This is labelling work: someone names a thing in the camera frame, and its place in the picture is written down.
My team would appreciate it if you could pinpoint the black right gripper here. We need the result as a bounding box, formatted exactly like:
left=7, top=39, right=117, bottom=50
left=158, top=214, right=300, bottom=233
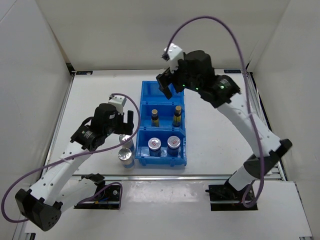
left=156, top=57, right=202, bottom=100

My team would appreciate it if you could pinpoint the silver lid jar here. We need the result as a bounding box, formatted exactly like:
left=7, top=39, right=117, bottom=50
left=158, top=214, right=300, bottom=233
left=118, top=134, right=135, bottom=154
left=118, top=148, right=135, bottom=169

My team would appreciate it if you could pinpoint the yellow label sauce bottle front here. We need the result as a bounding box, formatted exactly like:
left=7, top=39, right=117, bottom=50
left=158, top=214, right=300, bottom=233
left=151, top=109, right=160, bottom=127

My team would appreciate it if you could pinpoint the yellow label sauce bottle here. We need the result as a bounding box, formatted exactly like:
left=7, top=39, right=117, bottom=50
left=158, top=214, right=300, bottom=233
left=172, top=105, right=182, bottom=127
left=151, top=109, right=160, bottom=127

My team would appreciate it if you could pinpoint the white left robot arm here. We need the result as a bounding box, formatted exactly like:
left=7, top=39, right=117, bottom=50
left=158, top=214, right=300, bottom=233
left=15, top=103, right=134, bottom=232

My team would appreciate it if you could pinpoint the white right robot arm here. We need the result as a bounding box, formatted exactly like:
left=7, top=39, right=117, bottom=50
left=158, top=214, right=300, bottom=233
left=156, top=44, right=292, bottom=200

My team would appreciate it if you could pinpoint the blue plastic divided bin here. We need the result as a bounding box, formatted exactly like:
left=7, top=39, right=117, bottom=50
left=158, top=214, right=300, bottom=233
left=135, top=81, right=187, bottom=167

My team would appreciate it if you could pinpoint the silver lid jar front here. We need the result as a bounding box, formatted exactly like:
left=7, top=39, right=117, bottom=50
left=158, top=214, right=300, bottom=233
left=118, top=148, right=135, bottom=169

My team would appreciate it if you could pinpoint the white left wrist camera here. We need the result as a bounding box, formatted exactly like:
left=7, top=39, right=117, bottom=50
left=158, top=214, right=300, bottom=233
left=107, top=95, right=127, bottom=114

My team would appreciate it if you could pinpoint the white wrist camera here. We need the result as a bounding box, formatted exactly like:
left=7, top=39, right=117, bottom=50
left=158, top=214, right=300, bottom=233
left=161, top=43, right=184, bottom=73
left=107, top=95, right=127, bottom=114

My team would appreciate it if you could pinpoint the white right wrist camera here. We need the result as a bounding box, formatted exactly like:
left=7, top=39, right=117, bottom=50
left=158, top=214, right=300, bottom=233
left=161, top=43, right=184, bottom=73

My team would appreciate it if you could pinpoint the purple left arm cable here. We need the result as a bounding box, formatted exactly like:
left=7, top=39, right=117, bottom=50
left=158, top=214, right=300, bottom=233
left=0, top=92, right=141, bottom=223

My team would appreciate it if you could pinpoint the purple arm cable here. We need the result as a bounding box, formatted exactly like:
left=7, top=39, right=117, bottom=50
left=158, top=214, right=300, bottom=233
left=166, top=15, right=266, bottom=209
left=0, top=92, right=141, bottom=223

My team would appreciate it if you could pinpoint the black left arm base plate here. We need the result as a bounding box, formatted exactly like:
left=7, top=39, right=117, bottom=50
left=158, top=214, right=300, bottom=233
left=73, top=182, right=123, bottom=210

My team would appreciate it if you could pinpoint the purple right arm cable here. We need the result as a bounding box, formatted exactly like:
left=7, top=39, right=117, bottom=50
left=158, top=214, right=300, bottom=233
left=166, top=15, right=266, bottom=209

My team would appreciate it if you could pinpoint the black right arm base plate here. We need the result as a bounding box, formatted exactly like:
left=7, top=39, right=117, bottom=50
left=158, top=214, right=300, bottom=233
left=205, top=184, right=258, bottom=212

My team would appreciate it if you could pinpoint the aluminium table edge rail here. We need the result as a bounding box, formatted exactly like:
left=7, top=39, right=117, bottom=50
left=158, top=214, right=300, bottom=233
left=39, top=173, right=283, bottom=181

